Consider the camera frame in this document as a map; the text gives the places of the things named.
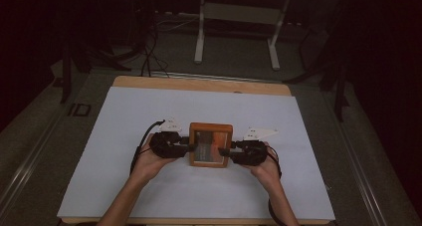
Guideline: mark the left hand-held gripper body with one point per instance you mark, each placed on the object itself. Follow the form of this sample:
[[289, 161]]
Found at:
[[166, 143]]

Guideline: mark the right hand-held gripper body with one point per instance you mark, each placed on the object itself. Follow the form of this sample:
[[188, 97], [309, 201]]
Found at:
[[252, 151]]

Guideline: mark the person's right hand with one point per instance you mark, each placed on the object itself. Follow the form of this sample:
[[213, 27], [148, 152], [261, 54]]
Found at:
[[265, 173]]

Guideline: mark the person's left hand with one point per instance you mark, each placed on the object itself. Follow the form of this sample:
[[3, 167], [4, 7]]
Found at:
[[149, 164]]

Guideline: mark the white table mat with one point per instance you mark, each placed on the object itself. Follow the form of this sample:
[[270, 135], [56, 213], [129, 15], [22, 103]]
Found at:
[[185, 192]]

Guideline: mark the wooden table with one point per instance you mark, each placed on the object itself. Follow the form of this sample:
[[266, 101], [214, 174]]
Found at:
[[199, 84]]

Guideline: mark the black tripod stand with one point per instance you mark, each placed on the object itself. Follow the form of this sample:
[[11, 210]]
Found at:
[[331, 70]]

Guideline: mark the black stand legs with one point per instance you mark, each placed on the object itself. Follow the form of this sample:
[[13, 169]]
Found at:
[[86, 60]]

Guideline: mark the black floor bracket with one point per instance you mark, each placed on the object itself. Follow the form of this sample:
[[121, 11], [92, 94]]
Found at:
[[79, 110]]

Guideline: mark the metal floor rail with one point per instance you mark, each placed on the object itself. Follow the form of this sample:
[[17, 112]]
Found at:
[[30, 159], [361, 166]]

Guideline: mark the white metal desk frame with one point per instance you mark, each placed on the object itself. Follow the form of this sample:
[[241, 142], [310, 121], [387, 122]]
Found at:
[[239, 13]]

